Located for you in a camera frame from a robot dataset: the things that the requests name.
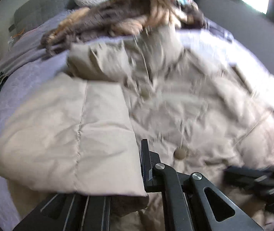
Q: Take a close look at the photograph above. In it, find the grey quilted headboard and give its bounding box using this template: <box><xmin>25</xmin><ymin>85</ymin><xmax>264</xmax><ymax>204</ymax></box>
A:
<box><xmin>14</xmin><ymin>0</ymin><xmax>77</xmax><ymax>33</ymax></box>

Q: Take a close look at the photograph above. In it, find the brown and cream striped blanket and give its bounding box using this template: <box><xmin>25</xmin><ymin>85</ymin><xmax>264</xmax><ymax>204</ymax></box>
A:
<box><xmin>40</xmin><ymin>0</ymin><xmax>208</xmax><ymax>56</ymax></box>

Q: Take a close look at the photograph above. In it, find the lavender embossed bed cover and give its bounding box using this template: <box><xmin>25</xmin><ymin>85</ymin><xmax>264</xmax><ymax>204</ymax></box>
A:
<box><xmin>0</xmin><ymin>9</ymin><xmax>274</xmax><ymax>226</ymax></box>

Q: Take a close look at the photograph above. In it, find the beige down puffer coat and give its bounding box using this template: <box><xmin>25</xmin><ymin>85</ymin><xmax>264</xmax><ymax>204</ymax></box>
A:
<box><xmin>0</xmin><ymin>25</ymin><xmax>274</xmax><ymax>231</ymax></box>

